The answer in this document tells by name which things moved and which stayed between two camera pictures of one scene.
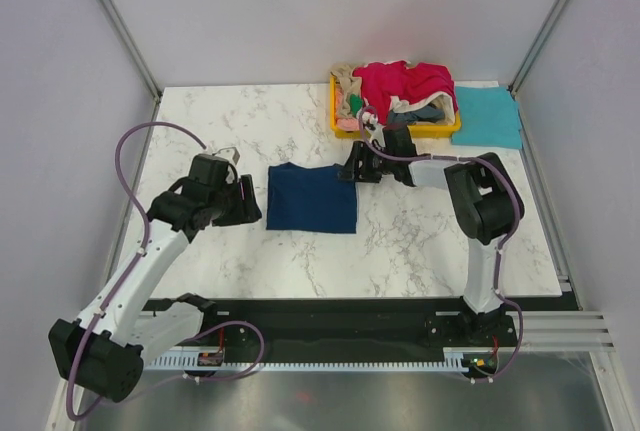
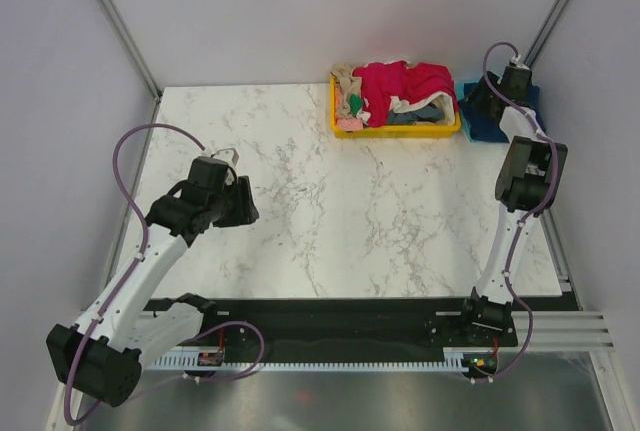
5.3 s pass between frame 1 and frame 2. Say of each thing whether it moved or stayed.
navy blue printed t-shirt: moved
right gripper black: moved
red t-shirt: stayed
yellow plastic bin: stayed
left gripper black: stayed
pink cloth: stayed
